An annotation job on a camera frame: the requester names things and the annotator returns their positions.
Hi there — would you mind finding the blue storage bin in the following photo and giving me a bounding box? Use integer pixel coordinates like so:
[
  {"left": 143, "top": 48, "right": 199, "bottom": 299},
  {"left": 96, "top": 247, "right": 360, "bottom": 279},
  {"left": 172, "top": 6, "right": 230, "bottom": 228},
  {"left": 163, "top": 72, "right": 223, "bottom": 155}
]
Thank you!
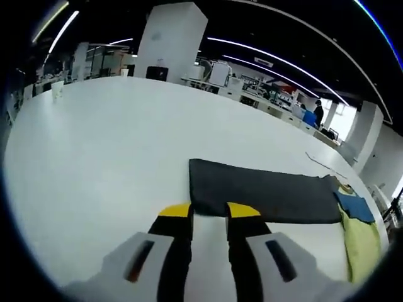
[{"left": 301, "top": 109, "right": 317, "bottom": 127}]

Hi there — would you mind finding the yellow black blue garment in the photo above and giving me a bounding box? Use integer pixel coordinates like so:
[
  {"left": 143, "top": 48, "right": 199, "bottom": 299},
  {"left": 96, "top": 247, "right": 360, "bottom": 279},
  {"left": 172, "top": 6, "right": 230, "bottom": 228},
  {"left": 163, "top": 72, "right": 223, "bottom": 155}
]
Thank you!
[{"left": 188, "top": 159, "right": 382, "bottom": 284}]

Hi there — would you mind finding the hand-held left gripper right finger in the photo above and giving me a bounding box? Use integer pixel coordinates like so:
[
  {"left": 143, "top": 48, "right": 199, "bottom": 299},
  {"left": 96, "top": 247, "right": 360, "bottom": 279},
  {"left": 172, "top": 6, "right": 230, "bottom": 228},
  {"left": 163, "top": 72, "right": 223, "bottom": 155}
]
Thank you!
[{"left": 225, "top": 201, "right": 356, "bottom": 302}]

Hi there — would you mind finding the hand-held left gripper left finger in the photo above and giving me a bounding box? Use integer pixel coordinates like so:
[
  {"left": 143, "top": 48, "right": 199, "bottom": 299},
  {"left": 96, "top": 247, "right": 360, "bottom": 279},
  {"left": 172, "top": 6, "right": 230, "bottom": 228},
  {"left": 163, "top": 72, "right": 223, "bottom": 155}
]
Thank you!
[{"left": 61, "top": 202, "right": 195, "bottom": 302}]

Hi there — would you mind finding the black chair back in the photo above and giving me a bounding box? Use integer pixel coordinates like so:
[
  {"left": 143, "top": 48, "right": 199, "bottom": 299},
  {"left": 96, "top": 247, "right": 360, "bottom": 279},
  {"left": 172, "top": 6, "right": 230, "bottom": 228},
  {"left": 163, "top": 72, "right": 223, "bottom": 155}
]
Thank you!
[{"left": 145, "top": 65, "right": 169, "bottom": 82}]

